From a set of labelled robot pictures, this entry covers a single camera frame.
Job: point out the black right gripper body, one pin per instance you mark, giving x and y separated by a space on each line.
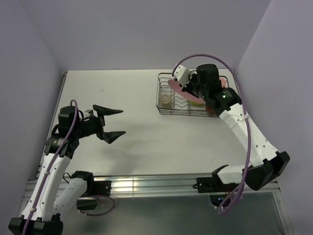
193 86

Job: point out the pink plastic cup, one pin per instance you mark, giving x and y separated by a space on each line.
223 81

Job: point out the orange and black mug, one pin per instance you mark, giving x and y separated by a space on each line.
210 111

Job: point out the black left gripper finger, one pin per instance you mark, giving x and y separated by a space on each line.
103 111
110 137

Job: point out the speckled ceramic ramekin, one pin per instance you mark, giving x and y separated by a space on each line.
165 101

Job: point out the pink plate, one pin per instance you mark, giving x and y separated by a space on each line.
181 90

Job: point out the aluminium table rail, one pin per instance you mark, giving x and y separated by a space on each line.
155 186

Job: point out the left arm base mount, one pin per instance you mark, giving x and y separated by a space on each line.
97 197

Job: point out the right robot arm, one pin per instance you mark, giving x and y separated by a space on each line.
264 161

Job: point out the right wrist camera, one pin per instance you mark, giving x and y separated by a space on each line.
180 77

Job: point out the white and green bowl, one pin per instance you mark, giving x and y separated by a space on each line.
196 101

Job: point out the wire dish rack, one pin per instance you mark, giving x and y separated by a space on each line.
180 106

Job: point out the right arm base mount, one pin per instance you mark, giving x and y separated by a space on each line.
219 190

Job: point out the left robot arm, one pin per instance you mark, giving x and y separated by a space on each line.
45 210

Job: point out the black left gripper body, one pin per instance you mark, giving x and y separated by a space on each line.
95 126

